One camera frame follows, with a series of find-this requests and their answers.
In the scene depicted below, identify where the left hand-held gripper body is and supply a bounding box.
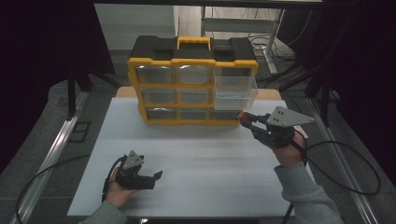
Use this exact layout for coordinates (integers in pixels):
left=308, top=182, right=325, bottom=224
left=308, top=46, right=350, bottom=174
left=116, top=149, right=154, bottom=190

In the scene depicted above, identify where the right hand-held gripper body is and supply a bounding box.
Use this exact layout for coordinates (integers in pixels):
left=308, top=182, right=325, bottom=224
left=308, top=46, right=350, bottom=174
left=261, top=105, right=316, bottom=149

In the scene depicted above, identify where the clear plastic drawer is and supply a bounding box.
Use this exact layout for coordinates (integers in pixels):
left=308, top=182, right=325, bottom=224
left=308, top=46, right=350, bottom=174
left=213, top=75, right=260, bottom=111

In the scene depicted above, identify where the yellow black drawer organizer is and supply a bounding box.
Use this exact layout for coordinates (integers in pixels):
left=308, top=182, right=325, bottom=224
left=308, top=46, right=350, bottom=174
left=127, top=35, right=260, bottom=127

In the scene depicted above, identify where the person's right hand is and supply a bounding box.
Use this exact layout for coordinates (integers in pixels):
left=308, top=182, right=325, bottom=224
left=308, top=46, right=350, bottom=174
left=273, top=136, right=307, bottom=168

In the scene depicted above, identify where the person's left hand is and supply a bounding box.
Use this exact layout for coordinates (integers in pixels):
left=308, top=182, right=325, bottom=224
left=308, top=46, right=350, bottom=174
left=106, top=167, right=139, bottom=209

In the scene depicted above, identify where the black stand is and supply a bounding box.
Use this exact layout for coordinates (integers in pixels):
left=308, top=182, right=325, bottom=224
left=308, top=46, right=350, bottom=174
left=65, top=66, right=122, bottom=120
left=277, top=62, right=332, bottom=127

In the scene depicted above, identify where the set of closed clear drawers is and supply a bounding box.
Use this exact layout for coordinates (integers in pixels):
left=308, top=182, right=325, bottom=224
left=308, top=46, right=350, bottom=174
left=134, top=64, right=242, bottom=121

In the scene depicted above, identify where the dark curtain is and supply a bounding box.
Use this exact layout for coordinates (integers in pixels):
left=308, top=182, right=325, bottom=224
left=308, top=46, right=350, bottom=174
left=0, top=0, right=116, bottom=175
left=276, top=0, right=396, bottom=188

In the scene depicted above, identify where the black overhead bar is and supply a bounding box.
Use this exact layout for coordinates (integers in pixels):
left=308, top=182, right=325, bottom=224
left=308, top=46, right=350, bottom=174
left=92, top=0, right=324, bottom=9

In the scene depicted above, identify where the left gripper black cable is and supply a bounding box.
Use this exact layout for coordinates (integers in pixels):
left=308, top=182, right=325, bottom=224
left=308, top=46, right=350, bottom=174
left=15, top=154, right=125, bottom=224

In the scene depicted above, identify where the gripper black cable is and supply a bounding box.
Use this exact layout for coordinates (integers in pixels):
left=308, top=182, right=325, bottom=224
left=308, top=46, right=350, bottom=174
left=15, top=154, right=125, bottom=224
left=281, top=129, right=382, bottom=224

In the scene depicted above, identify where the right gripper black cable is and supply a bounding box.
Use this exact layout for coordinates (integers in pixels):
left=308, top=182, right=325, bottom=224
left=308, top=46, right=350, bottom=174
left=281, top=129, right=382, bottom=224

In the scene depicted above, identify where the aluminium floor rail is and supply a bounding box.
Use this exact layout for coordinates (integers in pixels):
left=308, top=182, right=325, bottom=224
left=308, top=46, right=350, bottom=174
left=8, top=90, right=90, bottom=224
left=306, top=97, right=379, bottom=224

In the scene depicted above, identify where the black floor frame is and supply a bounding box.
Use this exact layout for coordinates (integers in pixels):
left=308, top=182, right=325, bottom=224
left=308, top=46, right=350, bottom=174
left=67, top=120, right=92, bottom=144

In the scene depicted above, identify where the bundle of floor cables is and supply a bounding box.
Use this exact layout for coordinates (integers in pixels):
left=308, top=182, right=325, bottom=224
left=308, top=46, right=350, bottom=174
left=248, top=32, right=300, bottom=88

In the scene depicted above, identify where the white metal desk frame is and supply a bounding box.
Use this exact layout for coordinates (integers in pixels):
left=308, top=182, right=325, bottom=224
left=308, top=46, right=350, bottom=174
left=200, top=6, right=286, bottom=76

